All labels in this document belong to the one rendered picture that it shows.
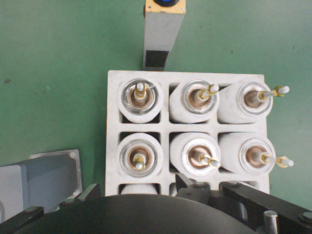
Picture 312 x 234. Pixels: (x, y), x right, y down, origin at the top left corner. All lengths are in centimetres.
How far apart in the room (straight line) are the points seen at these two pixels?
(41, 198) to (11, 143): 32
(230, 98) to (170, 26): 19
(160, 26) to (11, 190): 38
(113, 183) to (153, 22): 35
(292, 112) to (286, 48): 23
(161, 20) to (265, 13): 56
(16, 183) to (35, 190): 6
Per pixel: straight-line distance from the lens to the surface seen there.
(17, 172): 38
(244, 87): 43
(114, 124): 44
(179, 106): 38
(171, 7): 38
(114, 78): 46
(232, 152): 42
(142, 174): 37
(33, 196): 43
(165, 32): 43
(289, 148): 81
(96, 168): 64
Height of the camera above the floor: 62
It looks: 83 degrees down
